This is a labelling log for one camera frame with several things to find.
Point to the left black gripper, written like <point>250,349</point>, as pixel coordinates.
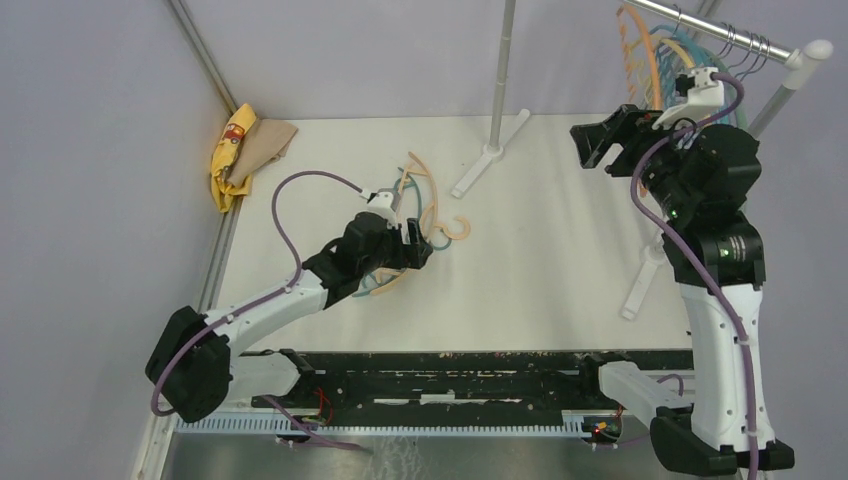
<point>412,254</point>

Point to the yellow patterned cloth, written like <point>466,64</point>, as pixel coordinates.
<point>224,158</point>

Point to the green wavy hanger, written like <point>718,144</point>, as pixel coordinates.
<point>738,118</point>

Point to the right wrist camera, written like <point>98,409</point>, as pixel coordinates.
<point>702,95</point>

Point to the yellow wavy hanger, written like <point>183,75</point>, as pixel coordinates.
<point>671,59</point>

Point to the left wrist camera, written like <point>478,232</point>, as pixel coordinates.
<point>384,203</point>

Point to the beige cloth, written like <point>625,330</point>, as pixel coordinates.
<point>265,141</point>

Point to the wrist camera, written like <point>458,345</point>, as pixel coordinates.
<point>702,95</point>
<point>384,203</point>

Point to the purple wavy hanger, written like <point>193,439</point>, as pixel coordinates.
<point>731,94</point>

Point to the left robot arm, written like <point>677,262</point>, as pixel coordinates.
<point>201,361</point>

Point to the peach plastic hanger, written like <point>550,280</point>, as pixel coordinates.
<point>416,163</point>

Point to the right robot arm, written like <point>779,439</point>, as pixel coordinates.
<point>718,263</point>

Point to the white garment rack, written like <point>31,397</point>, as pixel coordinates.
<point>801,64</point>

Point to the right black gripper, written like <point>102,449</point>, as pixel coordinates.
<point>594,141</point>

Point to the orange wavy hanger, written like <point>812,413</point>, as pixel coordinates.
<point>635,41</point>

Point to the blue wavy hanger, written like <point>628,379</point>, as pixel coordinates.
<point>669,33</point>
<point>719,60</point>

